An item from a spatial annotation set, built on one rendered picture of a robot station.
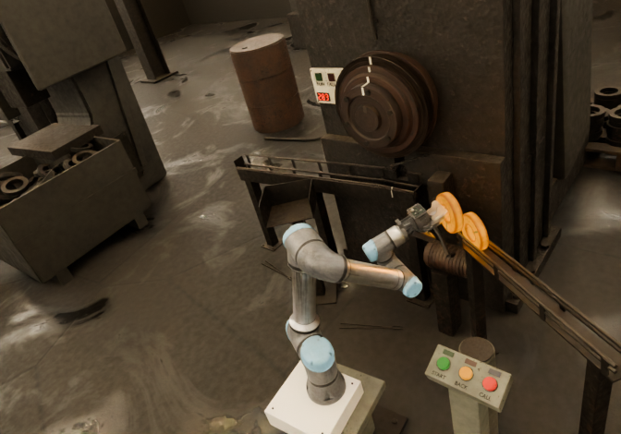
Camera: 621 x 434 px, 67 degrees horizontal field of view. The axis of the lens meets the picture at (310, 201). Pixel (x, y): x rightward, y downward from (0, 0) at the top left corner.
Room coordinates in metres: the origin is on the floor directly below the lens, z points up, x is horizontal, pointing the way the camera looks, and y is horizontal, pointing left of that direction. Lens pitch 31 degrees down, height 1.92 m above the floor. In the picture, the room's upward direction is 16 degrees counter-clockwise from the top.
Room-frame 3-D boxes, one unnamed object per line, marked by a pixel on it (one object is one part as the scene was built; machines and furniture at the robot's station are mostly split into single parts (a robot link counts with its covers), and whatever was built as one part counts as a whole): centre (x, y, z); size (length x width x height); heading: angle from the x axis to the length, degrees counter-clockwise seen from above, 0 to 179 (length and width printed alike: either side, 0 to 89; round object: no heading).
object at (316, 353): (1.18, 0.13, 0.54); 0.13 x 0.12 x 0.14; 15
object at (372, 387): (1.18, 0.13, 0.28); 0.32 x 0.32 x 0.04; 49
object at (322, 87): (2.24, -0.26, 1.15); 0.26 x 0.02 x 0.18; 42
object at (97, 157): (3.50, 1.94, 0.39); 1.03 x 0.83 x 0.79; 136
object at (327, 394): (1.18, 0.13, 0.43); 0.15 x 0.15 x 0.10
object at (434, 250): (1.58, -0.53, 0.27); 0.22 x 0.13 x 0.53; 42
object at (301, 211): (2.12, 0.11, 0.36); 0.26 x 0.20 x 0.72; 77
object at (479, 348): (1.05, -0.41, 0.26); 0.12 x 0.12 x 0.52
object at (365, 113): (1.85, -0.34, 1.11); 0.28 x 0.06 x 0.28; 42
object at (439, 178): (1.75, -0.58, 0.68); 0.11 x 0.08 x 0.24; 132
